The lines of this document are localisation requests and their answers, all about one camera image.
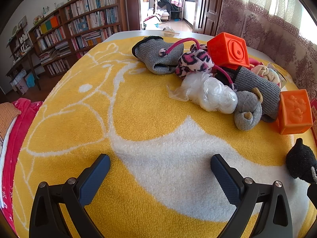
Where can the orange cube with circle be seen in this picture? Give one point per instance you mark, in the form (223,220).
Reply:
(230,52)

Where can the small wooden side shelf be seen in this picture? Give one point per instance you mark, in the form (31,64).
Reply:
(27,54)

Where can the wooden bookshelf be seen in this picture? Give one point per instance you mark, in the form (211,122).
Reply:
(123,7)

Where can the patterned beige curtain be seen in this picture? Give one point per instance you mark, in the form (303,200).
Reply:
(272,24)

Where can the red fleece blanket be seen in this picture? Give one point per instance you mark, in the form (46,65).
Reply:
(14,133)

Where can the clear plastic bag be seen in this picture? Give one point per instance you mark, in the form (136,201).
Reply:
(210,94)

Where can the orange cube with ducks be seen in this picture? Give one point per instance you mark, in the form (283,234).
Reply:
(294,111)

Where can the dark clothes on chair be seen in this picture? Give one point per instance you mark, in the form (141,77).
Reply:
(165,2)

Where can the rows of books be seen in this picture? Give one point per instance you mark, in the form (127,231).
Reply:
(94,19)

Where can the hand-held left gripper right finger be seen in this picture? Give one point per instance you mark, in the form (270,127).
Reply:
(224,178)

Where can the grey knit sock black cuff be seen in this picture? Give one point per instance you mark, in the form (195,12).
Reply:
(151,52)

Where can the pastel striped sock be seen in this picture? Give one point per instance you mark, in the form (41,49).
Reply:
(268,75)

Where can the dark wooden door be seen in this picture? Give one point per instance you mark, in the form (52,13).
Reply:
(208,7)

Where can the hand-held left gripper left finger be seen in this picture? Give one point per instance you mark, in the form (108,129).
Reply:
(95,178)

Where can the black plush toy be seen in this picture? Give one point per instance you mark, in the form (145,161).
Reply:
(299,161)

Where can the yellow and white towel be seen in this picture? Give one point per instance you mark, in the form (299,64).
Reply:
(148,119)

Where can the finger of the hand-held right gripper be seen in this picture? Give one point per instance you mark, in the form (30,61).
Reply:
(313,194)

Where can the orange brown pillow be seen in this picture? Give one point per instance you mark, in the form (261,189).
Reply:
(7,116)

